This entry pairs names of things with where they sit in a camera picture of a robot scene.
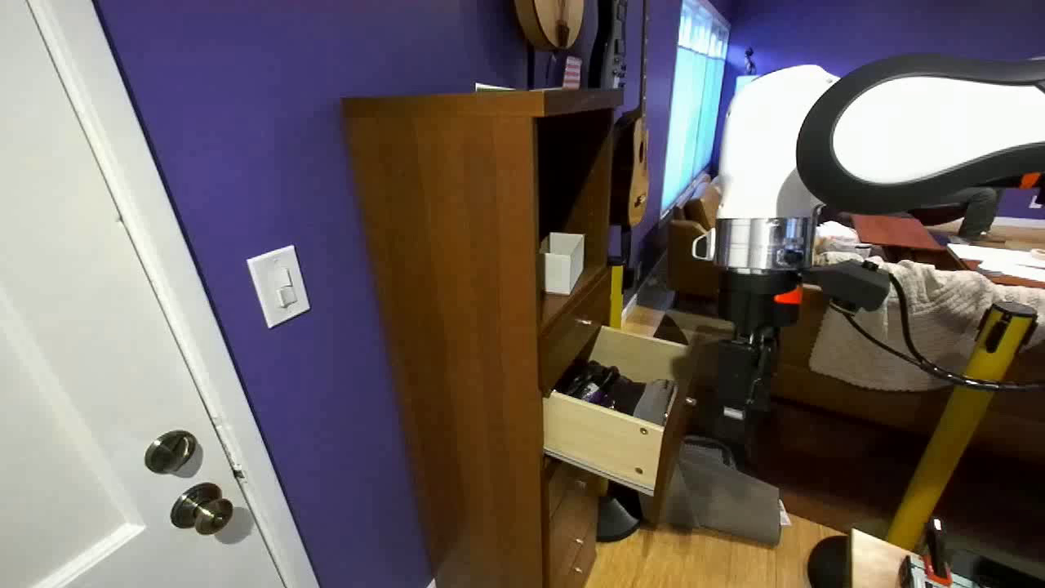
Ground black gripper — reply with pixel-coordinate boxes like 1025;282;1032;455
698;270;794;446

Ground wooden drawer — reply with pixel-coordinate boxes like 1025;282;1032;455
541;325;692;523

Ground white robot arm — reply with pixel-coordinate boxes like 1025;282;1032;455
698;51;1045;443

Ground grey cloth on floor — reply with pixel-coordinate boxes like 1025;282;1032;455
662;440;783;544

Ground black round stand base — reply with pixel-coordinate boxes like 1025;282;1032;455
598;482;641;541

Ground beige blanket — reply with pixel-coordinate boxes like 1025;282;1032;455
809;223;1045;393

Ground white box on shelf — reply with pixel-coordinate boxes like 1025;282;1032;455
541;231;584;294

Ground hanging ukulele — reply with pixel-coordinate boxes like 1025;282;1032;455
627;0;650;227

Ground yellow tripod pole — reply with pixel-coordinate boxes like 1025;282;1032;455
886;305;1036;549

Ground window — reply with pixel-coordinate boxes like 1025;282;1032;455
661;0;730;209

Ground brown wooden cabinet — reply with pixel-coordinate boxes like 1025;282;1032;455
344;87;620;588

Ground lower brass door knob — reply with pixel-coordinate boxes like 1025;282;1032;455
169;482;235;534

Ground upper brass door lock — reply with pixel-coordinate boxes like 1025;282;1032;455
144;432;202;474

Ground white door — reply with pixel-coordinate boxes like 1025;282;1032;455
0;0;316;588

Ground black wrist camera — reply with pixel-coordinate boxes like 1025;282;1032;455
804;260;887;310

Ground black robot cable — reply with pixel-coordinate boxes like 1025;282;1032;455
837;270;1045;396

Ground round wooden wall object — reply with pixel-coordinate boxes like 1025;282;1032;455
512;0;584;51

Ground white light switch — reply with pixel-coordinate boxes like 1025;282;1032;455
250;246;311;330

